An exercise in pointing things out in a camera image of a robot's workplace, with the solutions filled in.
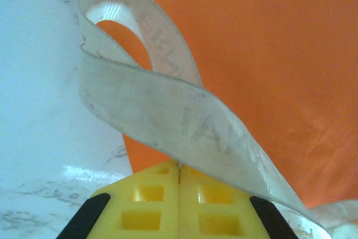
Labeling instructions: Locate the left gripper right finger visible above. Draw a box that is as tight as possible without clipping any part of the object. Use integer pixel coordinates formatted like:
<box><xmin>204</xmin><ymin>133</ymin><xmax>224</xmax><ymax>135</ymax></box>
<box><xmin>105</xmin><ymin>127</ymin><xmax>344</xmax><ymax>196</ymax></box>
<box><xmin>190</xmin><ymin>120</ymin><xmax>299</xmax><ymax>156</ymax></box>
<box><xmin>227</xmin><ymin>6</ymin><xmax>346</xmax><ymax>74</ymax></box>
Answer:
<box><xmin>179</xmin><ymin>165</ymin><xmax>299</xmax><ymax>239</ymax></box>

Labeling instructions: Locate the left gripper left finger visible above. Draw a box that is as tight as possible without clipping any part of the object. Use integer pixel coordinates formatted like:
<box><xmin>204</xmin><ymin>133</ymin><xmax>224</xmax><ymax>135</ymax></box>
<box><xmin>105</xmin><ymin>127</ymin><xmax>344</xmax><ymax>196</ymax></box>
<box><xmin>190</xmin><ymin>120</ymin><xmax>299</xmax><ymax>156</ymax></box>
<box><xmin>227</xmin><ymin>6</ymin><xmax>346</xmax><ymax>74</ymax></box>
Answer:
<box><xmin>63</xmin><ymin>160</ymin><xmax>180</xmax><ymax>239</ymax></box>

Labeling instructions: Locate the cream printed ribbon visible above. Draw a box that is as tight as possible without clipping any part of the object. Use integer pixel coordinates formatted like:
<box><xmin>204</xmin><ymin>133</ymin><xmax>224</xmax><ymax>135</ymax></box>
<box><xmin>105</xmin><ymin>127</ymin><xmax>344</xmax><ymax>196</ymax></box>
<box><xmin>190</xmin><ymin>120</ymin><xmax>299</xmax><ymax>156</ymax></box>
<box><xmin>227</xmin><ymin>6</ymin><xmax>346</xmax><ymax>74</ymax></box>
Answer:
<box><xmin>78</xmin><ymin>0</ymin><xmax>358</xmax><ymax>239</ymax></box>

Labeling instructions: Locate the orange wrapping paper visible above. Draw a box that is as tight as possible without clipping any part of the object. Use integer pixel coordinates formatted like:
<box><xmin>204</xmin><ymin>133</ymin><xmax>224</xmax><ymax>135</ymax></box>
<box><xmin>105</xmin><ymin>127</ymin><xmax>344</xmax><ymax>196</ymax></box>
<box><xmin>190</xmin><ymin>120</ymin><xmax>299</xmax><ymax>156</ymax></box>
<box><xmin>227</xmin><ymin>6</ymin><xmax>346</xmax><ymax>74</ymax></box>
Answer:
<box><xmin>79</xmin><ymin>0</ymin><xmax>358</xmax><ymax>209</ymax></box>

